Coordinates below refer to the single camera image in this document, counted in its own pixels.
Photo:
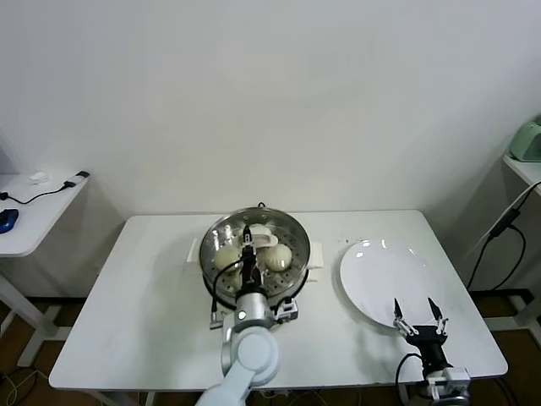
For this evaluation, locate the blue computer mouse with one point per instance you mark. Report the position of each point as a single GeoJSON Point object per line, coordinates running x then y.
{"type": "Point", "coordinates": [8, 221]}

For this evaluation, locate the pale green appliance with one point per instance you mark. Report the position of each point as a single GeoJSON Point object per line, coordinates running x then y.
{"type": "Point", "coordinates": [528, 141]}

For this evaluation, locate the white table with foot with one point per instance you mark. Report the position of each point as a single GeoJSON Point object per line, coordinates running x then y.
{"type": "Point", "coordinates": [524, 169]}

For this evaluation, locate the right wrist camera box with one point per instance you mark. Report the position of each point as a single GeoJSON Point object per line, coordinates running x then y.
{"type": "Point", "coordinates": [452, 376]}

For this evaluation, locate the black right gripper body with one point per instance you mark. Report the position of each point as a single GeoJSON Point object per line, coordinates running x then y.
{"type": "Point", "coordinates": [433, 349]}

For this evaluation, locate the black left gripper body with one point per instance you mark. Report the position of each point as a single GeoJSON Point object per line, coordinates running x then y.
{"type": "Point", "coordinates": [250, 275]}

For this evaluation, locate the white steamed baozi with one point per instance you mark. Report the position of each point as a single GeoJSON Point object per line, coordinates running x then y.
{"type": "Point", "coordinates": [227, 258]}
{"type": "Point", "coordinates": [278, 258]}

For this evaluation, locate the white side table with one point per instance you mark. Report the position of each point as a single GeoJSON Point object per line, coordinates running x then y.
{"type": "Point", "coordinates": [42, 211]}

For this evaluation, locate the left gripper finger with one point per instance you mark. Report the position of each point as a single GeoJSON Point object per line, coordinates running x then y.
{"type": "Point", "coordinates": [248, 239]}

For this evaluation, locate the steel perforated steamer basket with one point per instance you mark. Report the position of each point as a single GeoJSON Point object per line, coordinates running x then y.
{"type": "Point", "coordinates": [301, 279]}

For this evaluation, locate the round white plate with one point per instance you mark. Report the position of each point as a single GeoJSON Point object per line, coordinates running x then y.
{"type": "Point", "coordinates": [372, 275]}

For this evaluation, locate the small white object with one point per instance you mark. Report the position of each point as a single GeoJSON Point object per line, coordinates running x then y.
{"type": "Point", "coordinates": [39, 177]}

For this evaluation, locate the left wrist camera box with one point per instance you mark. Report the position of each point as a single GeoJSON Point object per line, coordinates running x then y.
{"type": "Point", "coordinates": [287, 312]}

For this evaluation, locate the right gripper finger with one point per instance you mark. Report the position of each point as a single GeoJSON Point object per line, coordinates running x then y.
{"type": "Point", "coordinates": [443, 326]}
{"type": "Point", "coordinates": [405, 327]}

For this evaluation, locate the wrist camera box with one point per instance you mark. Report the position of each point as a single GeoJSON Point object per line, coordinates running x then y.
{"type": "Point", "coordinates": [452, 376]}
{"type": "Point", "coordinates": [287, 312]}

